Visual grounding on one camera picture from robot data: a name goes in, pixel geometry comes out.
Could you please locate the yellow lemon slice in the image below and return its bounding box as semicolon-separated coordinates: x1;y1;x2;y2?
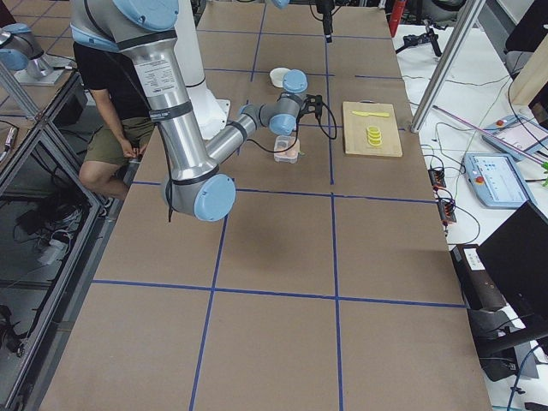
366;126;383;147

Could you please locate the aluminium frame post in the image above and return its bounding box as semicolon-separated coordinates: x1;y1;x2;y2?
410;0;485;133

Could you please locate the seated person black shirt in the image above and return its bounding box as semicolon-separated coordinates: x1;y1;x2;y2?
73;43;154;204

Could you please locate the white paper bowl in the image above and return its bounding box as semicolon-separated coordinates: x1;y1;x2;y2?
269;67;290;88

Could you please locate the wooden cutting board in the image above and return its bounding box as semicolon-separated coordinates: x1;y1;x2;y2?
342;101;402;158

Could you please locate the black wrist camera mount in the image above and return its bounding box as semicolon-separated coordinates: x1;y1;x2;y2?
304;94;324;122

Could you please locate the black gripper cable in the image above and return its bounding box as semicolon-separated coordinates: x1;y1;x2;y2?
245;93;339;154

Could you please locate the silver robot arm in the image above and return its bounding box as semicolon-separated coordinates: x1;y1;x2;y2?
71;1;307;222
272;0;335;44

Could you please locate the red cylinder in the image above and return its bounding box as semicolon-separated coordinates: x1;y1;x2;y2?
388;0;407;38

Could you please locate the near teach pendant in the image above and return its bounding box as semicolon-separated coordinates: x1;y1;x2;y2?
463;152;536;209

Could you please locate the teach pendant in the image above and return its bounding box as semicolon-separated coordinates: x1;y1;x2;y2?
463;152;536;209
482;115;547;161

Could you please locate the clear plastic egg box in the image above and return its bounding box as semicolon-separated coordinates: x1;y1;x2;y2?
273;135;301;164

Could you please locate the black computer monitor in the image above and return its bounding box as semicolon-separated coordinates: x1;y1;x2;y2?
478;201;547;318

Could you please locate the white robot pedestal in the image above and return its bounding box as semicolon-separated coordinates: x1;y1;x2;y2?
175;0;230;140

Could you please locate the yellow plastic knife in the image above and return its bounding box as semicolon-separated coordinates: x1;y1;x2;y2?
351;110;390;118

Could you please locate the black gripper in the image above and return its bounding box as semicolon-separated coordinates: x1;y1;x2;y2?
315;0;334;43

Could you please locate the far teach pendant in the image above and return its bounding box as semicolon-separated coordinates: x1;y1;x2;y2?
482;115;547;161

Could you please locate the black tripod stand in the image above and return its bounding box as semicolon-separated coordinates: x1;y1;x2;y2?
396;24;442;57

